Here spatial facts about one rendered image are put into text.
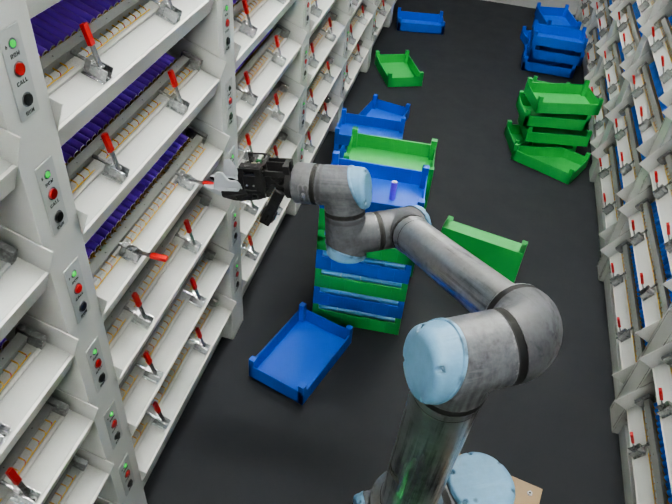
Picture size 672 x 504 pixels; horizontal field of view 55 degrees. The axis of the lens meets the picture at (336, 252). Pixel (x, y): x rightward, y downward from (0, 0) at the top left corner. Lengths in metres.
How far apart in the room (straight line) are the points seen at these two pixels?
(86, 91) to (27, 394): 0.50
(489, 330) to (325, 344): 1.27
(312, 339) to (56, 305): 1.18
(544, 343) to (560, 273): 1.68
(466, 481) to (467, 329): 0.60
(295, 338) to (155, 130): 1.02
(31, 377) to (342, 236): 0.67
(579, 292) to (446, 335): 1.70
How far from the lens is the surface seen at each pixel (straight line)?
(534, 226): 2.83
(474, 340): 0.92
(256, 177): 1.42
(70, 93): 1.11
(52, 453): 1.35
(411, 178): 2.04
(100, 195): 1.22
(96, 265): 1.32
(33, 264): 1.10
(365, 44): 3.76
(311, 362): 2.10
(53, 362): 1.22
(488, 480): 1.49
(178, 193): 1.53
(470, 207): 2.84
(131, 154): 1.31
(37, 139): 1.00
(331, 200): 1.38
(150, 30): 1.32
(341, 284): 2.09
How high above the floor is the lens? 1.64
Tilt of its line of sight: 41 degrees down
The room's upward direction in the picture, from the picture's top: 5 degrees clockwise
